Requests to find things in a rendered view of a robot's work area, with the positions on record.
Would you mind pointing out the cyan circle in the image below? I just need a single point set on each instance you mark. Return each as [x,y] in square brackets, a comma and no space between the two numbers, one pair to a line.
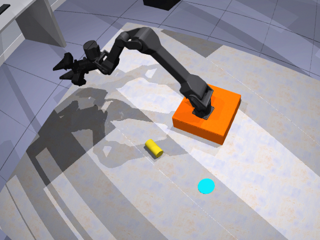
[206,186]

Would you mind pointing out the yellow cylinder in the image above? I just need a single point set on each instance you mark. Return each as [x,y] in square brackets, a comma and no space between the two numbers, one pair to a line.
[154,148]

